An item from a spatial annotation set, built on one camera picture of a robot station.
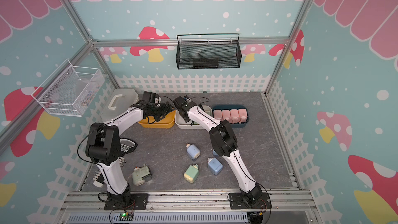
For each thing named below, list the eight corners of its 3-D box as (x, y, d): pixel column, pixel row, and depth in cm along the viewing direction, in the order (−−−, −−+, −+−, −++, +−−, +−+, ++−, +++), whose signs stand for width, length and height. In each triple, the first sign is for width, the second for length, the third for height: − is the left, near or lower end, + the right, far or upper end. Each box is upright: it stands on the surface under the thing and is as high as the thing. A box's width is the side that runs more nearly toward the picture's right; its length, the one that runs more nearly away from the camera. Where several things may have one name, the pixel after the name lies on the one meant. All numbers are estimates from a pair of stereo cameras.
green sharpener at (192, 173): (184, 179, 83) (182, 175, 77) (193, 165, 87) (192, 161, 81) (192, 185, 81) (191, 181, 75) (201, 171, 85) (200, 166, 80)
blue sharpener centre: (185, 152, 92) (183, 146, 85) (191, 147, 94) (190, 141, 88) (194, 162, 88) (193, 156, 82) (200, 156, 90) (200, 150, 84)
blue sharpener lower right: (216, 177, 83) (217, 173, 77) (205, 166, 87) (205, 161, 81) (222, 171, 86) (223, 166, 79) (211, 160, 89) (212, 154, 83)
